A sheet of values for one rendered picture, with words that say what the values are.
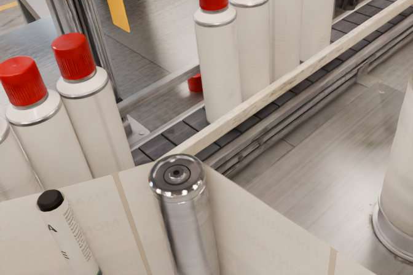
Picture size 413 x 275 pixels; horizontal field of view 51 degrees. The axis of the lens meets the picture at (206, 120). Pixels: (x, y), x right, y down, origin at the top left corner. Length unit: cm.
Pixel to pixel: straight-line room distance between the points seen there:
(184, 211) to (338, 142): 33
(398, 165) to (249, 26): 25
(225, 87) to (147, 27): 46
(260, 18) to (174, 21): 46
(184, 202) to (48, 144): 19
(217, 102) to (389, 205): 25
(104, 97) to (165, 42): 49
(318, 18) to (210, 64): 21
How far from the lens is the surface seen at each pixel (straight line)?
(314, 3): 66
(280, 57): 63
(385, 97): 66
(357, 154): 56
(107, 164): 48
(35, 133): 42
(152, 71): 82
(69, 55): 41
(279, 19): 60
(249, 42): 56
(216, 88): 55
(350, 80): 75
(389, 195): 44
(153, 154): 57
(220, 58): 52
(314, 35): 68
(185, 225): 29
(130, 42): 93
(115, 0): 45
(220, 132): 55
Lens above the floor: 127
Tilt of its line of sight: 40 degrees down
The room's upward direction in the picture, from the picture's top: 7 degrees counter-clockwise
